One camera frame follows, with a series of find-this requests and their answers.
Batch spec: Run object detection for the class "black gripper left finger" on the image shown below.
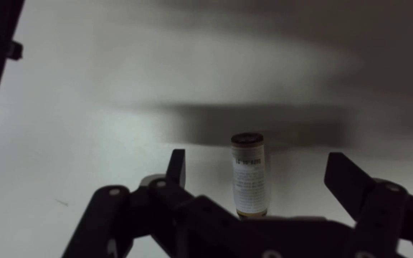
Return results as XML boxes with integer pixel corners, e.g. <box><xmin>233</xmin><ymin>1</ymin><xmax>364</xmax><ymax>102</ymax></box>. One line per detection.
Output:
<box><xmin>61</xmin><ymin>149</ymin><xmax>245</xmax><ymax>258</ymax></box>

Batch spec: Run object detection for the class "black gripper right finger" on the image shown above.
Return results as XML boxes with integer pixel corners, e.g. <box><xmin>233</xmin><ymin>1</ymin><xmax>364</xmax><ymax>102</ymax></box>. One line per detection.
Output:
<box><xmin>323</xmin><ymin>152</ymin><xmax>413</xmax><ymax>258</ymax></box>

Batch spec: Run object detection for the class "small white paint bottle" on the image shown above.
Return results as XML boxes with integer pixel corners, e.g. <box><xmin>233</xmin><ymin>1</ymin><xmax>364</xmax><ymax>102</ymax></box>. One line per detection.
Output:
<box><xmin>230</xmin><ymin>132</ymin><xmax>268</xmax><ymax>218</ymax></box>

